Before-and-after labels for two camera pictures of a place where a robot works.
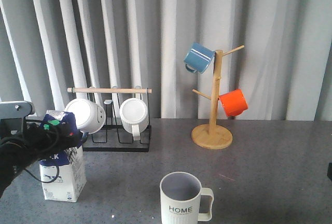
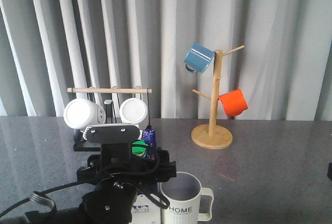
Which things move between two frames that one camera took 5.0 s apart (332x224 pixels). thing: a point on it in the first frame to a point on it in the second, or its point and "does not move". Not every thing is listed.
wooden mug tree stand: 211,136 does not move
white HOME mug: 180,197 does not move
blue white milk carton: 64,177 to 146,210
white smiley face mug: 90,116 does not move
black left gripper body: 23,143 to 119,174
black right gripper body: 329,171 does not move
